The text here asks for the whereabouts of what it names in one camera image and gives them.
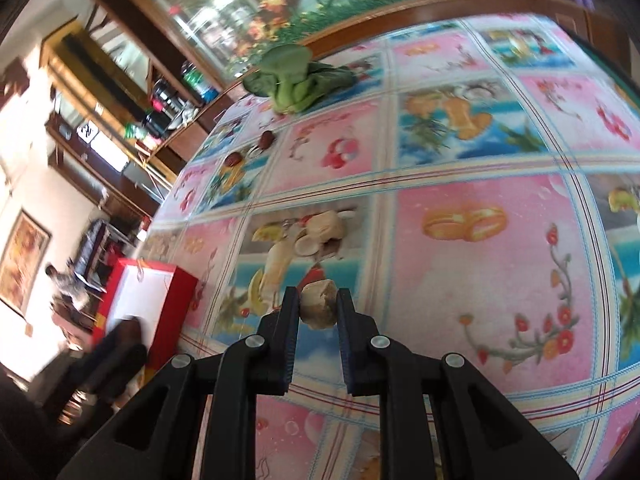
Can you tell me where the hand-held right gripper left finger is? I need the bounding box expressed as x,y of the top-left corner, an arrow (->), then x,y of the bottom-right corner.
57,286 -> 302,480

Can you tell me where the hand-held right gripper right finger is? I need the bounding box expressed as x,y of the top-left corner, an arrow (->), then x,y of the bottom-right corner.
335,287 -> 581,480

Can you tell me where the beige cake cube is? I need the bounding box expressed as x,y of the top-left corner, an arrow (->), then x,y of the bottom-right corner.
300,280 -> 341,331
306,211 -> 348,241

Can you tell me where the red gift box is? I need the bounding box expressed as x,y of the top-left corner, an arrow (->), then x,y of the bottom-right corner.
91,259 -> 199,386

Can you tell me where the printed plastic tablecloth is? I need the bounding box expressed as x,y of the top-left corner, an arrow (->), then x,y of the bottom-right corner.
140,12 -> 640,480

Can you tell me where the wooden side counter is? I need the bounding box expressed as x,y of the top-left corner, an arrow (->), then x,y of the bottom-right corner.
135,85 -> 251,201

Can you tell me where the black jug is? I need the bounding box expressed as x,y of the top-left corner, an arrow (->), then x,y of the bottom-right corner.
142,110 -> 166,136

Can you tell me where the dark metal kettle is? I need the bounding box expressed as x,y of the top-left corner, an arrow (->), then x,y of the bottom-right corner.
152,80 -> 186,121

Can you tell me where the green bok choy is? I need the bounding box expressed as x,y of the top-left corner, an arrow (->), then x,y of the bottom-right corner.
242,45 -> 357,115

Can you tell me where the green label water bottle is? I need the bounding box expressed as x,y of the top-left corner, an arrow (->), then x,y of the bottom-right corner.
181,60 -> 219,103

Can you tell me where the framed wall picture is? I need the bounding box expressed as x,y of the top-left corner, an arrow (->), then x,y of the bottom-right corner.
0,210 -> 52,318

